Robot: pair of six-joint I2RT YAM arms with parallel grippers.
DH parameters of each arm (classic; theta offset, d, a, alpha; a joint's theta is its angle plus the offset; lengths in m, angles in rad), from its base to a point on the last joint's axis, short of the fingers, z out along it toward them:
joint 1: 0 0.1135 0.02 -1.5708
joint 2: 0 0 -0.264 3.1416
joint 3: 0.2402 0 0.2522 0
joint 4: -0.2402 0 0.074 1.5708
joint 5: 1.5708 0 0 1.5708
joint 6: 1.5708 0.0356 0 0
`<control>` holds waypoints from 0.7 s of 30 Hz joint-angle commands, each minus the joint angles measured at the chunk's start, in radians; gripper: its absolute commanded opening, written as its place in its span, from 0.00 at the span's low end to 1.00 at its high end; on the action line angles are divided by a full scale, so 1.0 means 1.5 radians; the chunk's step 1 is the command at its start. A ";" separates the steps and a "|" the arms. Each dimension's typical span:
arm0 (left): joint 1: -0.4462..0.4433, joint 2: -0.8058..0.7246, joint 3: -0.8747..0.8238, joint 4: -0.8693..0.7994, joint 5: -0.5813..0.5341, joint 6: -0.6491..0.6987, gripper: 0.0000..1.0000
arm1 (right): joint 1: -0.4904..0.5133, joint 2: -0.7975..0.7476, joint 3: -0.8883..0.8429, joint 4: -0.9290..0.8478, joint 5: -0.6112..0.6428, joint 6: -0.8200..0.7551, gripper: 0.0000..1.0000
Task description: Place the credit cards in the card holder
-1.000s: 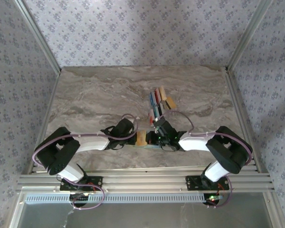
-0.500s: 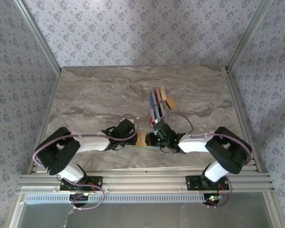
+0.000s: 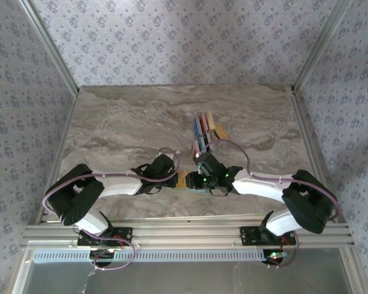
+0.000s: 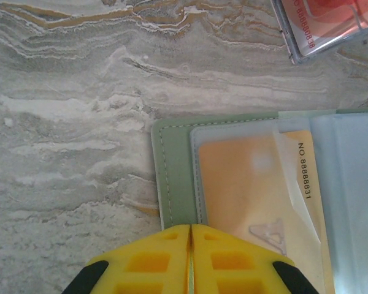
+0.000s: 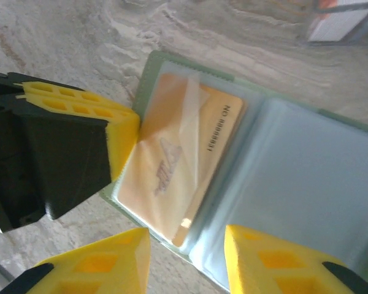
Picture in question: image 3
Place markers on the gold VIP card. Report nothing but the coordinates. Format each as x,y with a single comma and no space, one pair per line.
182,180

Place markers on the gold card stack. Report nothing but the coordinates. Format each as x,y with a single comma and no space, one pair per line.
210,121

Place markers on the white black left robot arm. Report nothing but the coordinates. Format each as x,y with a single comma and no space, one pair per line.
119,186

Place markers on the teal card stack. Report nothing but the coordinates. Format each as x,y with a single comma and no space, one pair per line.
201,144

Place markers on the black card stack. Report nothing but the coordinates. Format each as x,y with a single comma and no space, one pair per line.
207,140

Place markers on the blue card stack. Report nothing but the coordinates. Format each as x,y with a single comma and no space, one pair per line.
196,126

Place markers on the right controller board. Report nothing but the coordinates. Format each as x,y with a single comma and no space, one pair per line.
274,254

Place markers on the controller board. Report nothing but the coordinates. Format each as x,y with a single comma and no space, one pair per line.
101,253
274,254

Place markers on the left controller board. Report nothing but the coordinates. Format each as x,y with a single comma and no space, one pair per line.
101,253

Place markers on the grey metal panel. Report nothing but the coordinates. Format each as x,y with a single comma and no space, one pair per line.
187,278

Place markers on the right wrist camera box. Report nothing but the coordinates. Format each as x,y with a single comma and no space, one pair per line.
207,167

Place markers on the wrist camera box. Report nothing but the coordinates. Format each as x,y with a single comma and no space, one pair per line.
167,162
207,167

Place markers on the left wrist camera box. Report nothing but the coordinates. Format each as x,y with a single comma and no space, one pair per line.
167,162

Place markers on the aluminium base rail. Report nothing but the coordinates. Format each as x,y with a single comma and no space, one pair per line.
187,232

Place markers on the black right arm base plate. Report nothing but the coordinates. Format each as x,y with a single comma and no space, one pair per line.
248,237

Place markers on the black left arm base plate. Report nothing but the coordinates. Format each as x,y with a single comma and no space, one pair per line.
125,234

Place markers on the aluminium side rail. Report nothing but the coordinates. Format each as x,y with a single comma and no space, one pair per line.
59,153
300,113

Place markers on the aluminium frame post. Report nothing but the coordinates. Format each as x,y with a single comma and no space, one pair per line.
322,46
49,46

